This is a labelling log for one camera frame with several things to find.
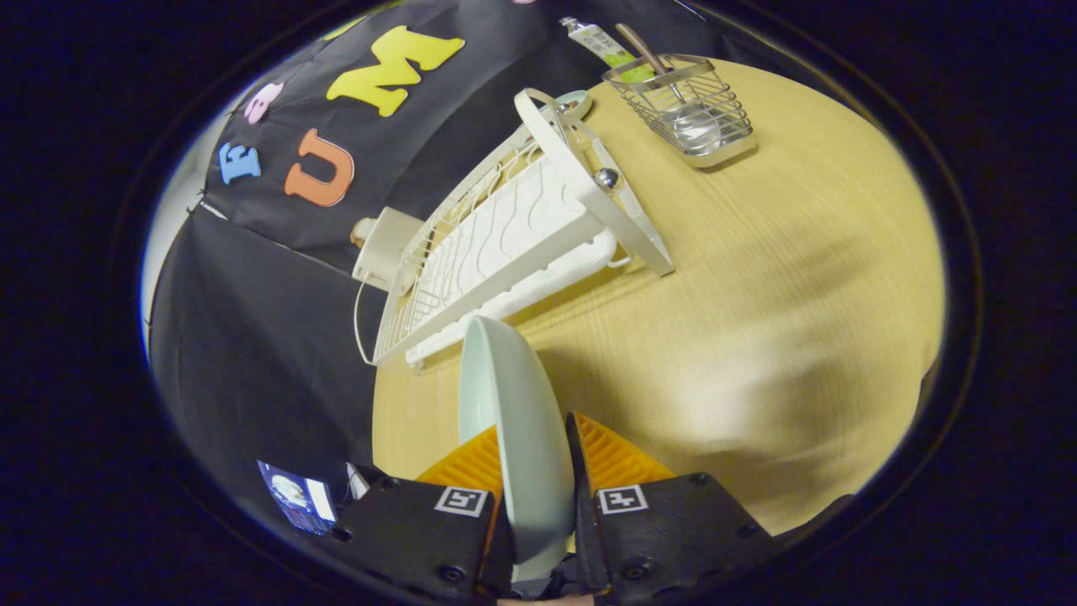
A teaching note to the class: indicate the pale green plate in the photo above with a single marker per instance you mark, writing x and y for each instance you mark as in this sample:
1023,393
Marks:
530,438

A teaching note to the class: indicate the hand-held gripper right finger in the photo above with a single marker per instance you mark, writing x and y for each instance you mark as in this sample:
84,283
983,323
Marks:
656,539

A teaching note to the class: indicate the green label drink bottle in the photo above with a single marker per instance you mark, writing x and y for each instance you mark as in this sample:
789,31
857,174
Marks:
599,42

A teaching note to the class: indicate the small green food plate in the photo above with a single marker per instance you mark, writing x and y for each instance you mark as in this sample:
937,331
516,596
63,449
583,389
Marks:
579,101

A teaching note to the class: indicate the cream toaster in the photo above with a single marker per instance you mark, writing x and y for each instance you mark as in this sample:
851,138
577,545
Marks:
389,244

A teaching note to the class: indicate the small lit screen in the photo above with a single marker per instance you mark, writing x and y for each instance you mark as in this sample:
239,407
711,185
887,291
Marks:
299,498

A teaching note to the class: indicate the white drain tray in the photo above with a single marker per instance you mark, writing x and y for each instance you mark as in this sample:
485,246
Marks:
513,244

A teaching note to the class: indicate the toast bread slice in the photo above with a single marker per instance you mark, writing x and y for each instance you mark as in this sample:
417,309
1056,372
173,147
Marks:
362,233

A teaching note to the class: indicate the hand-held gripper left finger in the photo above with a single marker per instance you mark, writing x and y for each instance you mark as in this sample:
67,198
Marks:
421,539

